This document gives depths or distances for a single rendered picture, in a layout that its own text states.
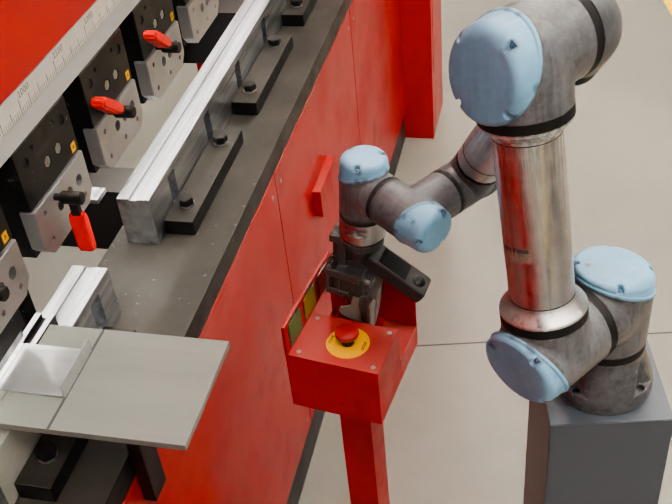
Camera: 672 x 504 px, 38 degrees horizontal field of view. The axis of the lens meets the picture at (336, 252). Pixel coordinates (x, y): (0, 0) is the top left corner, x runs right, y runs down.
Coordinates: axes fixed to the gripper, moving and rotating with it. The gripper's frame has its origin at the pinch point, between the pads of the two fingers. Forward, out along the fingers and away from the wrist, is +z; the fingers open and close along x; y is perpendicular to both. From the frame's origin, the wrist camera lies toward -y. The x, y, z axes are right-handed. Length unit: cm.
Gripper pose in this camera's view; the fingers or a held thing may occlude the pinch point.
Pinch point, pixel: (372, 324)
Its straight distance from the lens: 169.2
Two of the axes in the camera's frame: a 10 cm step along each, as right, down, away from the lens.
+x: -3.6, 6.1, -7.0
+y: -9.3, -2.3, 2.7
